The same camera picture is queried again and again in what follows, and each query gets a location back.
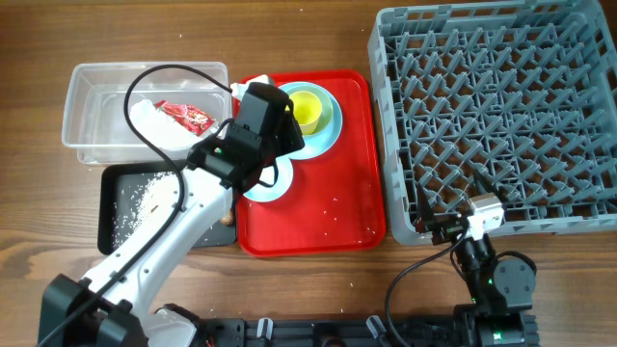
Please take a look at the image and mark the grey dishwasher rack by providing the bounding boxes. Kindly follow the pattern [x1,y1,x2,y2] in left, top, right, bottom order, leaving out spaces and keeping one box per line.
[367,1,616,245]

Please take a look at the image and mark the clear plastic bin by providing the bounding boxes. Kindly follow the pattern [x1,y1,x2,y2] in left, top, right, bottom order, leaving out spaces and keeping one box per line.
[62,62,231,165]

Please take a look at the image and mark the red candy wrapper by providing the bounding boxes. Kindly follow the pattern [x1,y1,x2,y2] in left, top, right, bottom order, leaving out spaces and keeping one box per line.
[154,100,218,136]

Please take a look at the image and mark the red serving tray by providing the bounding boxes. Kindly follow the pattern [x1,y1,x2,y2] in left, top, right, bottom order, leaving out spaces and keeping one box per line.
[236,69,387,257]

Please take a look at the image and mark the small light blue bowl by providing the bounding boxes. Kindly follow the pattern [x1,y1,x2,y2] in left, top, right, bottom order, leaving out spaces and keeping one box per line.
[244,156,293,202]

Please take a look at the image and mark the light blue plate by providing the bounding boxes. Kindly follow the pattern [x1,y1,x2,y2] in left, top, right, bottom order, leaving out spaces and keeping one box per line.
[280,82,343,160]

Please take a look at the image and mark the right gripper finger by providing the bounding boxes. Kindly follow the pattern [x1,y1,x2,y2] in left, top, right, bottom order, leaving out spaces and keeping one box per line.
[416,183,435,231]
[473,171,506,202]

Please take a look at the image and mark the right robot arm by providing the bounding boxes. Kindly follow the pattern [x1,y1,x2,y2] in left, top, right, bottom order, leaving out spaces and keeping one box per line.
[416,172,540,346]

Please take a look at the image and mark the white napkin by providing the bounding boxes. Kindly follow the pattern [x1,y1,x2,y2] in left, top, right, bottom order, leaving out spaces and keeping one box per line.
[129,99,201,150]

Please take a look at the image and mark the yellow cup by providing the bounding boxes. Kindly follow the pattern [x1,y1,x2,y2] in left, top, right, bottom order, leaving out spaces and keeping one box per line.
[290,91,322,136]

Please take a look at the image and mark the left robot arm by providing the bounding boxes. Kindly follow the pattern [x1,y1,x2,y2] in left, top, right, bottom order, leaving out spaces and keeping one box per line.
[38,82,304,346]

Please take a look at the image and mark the light green bowl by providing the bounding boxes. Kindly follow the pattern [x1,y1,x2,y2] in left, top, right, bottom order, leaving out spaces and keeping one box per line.
[286,83,335,142]

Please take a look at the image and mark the white rice pile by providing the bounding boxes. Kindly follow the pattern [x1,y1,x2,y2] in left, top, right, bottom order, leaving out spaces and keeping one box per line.
[112,172,178,250]

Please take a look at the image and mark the brown sausage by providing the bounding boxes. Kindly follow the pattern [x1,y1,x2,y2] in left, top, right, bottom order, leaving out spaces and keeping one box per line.
[220,211,235,227]

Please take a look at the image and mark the black tray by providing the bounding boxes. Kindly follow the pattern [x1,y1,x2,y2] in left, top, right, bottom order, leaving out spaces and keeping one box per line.
[96,158,238,255]

